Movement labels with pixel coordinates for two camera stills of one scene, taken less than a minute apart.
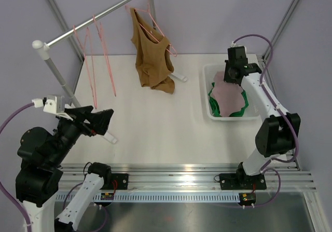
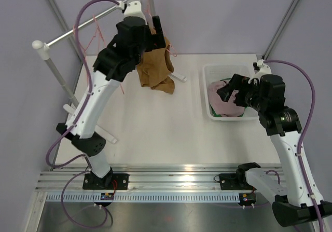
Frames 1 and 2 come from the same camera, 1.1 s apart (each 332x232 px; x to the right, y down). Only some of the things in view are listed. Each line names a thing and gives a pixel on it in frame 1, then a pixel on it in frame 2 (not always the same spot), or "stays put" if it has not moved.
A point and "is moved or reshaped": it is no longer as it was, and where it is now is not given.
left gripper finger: [79, 113] → [157, 25]
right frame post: [285, 21] stays put
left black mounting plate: [119, 181] stays put
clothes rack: [43, 48] stays put
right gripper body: [227, 76] → [246, 88]
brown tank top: [154, 59] stays put
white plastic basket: [249, 113] stays put
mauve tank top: [229, 95] is moved or reshaped
